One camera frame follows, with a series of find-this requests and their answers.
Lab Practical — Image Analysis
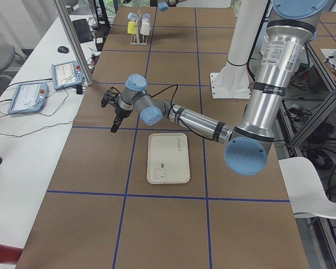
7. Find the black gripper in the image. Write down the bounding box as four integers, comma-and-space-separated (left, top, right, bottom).
110, 100, 133, 133

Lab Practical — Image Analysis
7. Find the yellow plastic cup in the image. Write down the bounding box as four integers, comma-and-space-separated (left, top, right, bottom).
127, 21, 137, 35

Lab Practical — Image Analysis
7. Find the white plastic cup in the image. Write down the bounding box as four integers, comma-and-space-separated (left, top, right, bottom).
140, 21, 151, 36

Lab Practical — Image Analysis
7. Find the light blue cup front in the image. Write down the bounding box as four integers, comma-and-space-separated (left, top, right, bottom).
142, 13, 151, 23

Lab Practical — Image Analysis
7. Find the light blue cup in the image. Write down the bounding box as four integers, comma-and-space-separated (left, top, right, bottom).
127, 12, 138, 21
142, 13, 151, 23

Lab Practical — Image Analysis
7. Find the light blue cup back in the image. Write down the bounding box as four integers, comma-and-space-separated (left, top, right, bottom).
127, 12, 138, 21

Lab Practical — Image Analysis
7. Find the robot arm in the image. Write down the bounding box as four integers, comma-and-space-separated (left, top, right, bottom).
157, 0, 186, 11
111, 1, 326, 175

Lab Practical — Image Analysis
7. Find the cream plastic tray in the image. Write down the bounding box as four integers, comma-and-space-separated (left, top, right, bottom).
147, 133, 190, 184

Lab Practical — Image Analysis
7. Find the teach pendant far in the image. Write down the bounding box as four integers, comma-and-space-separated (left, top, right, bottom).
51, 61, 83, 90

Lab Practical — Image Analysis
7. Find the teach pendant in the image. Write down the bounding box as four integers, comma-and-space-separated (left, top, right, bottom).
7, 82, 49, 114
51, 61, 83, 90

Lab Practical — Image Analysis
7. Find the black computer mouse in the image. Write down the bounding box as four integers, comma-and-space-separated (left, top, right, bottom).
57, 46, 69, 54

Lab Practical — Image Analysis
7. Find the teach pendant near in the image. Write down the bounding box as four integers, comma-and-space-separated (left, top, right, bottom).
7, 82, 49, 114

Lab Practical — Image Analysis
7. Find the black keyboard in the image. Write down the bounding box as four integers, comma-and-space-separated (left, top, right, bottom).
72, 18, 93, 43

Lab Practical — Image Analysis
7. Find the grey office chair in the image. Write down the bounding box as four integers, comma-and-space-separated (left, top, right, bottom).
0, 45, 26, 72

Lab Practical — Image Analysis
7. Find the red cylinder bottle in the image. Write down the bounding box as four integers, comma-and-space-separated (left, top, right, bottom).
0, 244, 23, 265

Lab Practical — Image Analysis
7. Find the white plastic chair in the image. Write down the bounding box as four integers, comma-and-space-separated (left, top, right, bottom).
279, 157, 336, 219

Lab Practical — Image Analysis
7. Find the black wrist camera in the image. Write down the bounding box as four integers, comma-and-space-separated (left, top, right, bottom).
101, 86, 121, 108

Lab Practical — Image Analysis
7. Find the white wire cup rack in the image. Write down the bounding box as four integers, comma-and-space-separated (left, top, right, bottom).
130, 10, 149, 45

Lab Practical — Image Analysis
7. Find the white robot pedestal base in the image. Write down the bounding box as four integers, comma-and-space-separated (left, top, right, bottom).
210, 0, 269, 99

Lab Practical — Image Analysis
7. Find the aluminium frame post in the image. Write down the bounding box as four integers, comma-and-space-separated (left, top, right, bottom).
53, 0, 93, 86

